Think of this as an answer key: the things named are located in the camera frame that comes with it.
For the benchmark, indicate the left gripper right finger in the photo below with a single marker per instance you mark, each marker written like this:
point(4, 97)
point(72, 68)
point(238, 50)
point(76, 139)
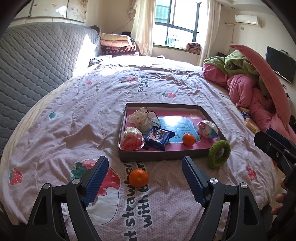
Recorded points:
point(197, 180)

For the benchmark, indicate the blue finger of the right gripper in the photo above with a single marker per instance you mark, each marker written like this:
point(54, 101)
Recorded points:
point(289, 145)
point(270, 146)

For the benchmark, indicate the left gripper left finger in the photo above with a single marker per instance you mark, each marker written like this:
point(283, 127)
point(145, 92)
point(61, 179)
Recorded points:
point(92, 180)

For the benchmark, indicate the orange tangerine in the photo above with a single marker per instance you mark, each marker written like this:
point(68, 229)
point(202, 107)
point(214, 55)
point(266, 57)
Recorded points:
point(138, 178)
point(188, 139)

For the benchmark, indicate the white blue bowl toy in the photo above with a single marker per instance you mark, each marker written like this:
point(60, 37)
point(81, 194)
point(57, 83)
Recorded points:
point(207, 129)

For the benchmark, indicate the red bowl toy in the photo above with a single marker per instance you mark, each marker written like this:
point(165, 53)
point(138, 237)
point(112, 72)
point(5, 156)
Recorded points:
point(131, 140)

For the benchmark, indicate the blue Oreo snack packet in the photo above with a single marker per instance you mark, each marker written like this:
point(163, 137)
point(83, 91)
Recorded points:
point(158, 138)

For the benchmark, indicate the beige mesh drawstring pouch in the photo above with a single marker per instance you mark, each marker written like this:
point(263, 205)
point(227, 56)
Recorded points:
point(144, 120)

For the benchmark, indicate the person's right hand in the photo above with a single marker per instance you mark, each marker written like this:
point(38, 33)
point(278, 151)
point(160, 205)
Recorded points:
point(280, 198)

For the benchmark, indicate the pink crumpled duvet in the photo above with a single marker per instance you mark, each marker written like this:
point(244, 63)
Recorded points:
point(244, 94)

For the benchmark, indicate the shallow grey cardboard box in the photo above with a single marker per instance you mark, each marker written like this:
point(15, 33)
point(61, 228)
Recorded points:
point(217, 154)

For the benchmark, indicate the yellow wrapped biscuit packet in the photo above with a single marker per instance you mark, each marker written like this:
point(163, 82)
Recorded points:
point(251, 125)

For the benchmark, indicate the small blue snack packet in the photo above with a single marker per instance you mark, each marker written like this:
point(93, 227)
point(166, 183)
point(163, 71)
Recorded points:
point(244, 115)

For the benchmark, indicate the orange wrapped snack bar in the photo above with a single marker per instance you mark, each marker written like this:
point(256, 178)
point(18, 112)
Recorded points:
point(244, 109)

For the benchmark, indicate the pink curved pillow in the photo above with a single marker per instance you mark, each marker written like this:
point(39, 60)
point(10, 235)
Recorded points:
point(272, 83)

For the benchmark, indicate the black television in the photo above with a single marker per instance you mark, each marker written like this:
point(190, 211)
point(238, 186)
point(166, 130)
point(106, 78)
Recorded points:
point(281, 63)

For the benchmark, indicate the green blanket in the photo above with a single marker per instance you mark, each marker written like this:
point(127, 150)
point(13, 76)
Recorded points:
point(233, 64)

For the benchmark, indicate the floral cushion on windowsill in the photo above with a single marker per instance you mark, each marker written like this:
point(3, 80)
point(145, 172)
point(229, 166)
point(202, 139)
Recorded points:
point(194, 48)

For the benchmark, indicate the grey quilted headboard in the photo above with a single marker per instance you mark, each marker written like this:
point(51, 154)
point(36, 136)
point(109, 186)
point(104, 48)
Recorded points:
point(37, 58)

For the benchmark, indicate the stack of folded blankets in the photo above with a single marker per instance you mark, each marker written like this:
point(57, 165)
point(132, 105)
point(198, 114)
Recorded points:
point(117, 45)

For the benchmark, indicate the cream right curtain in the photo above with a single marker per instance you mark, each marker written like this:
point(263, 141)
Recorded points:
point(211, 13)

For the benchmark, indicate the cream curtain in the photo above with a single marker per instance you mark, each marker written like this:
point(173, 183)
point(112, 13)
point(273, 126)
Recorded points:
point(143, 13)
point(211, 13)

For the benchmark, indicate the cream left curtain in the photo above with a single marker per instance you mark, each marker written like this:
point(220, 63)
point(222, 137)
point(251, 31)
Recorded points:
point(143, 13)

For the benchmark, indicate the dark framed window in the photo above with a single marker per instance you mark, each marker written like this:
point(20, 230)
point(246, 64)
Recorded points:
point(176, 23)

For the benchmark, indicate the painted overhead cabinet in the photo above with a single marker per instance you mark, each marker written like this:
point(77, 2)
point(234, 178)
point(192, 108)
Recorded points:
point(68, 9)

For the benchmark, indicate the white wall air conditioner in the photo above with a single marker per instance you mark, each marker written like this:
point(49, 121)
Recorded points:
point(248, 19)

